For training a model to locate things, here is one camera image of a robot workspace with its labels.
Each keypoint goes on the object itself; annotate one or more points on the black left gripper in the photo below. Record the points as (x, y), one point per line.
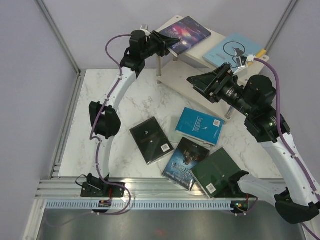
(164, 43)

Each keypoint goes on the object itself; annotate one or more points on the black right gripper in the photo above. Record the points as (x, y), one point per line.
(224, 73)

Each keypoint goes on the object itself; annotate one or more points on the purple galaxy cover book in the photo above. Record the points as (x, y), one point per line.
(188, 31)

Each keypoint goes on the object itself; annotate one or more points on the light blue cat book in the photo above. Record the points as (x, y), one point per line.
(233, 46)

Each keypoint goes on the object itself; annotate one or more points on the yellow book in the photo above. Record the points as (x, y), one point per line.
(250, 58)

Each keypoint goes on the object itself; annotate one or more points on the black book Moon and Sixpence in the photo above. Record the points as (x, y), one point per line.
(151, 140)

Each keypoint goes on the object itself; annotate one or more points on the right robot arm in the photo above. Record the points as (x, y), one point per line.
(299, 200)

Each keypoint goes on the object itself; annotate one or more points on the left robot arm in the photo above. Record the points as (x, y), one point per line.
(104, 120)

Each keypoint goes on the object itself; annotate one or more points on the white two-tier shelf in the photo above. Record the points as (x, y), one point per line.
(176, 73)

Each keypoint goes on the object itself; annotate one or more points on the bright blue book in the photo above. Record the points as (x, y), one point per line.
(200, 126)

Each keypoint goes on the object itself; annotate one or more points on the clear plastic file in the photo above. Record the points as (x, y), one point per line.
(175, 137)

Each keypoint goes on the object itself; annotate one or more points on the dark blue Wuthering Heights book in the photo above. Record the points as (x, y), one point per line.
(186, 156)

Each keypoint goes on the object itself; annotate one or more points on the dark green book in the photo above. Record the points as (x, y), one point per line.
(212, 174)

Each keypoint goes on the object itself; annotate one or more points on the left aluminium frame post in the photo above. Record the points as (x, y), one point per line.
(57, 34)

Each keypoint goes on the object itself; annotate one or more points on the aluminium frame post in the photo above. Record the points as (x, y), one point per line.
(281, 23)
(57, 34)

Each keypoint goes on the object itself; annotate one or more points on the right aluminium frame post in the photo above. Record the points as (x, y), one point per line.
(281, 23)

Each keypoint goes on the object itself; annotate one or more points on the white perforated cable duct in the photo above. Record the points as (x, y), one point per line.
(118, 204)

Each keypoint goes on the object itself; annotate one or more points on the aluminium front rail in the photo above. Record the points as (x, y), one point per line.
(140, 189)

